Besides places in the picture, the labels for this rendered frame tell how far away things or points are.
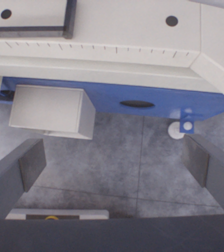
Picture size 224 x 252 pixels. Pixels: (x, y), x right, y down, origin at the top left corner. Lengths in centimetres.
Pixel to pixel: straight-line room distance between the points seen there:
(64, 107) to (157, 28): 39
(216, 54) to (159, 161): 84
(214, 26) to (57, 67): 31
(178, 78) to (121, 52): 14
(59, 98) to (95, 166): 58
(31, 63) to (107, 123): 74
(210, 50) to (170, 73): 9
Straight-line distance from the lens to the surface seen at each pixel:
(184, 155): 17
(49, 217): 104
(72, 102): 62
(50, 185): 118
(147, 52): 34
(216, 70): 36
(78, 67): 41
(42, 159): 17
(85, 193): 113
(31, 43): 38
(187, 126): 96
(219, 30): 38
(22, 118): 67
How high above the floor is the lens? 109
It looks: 81 degrees down
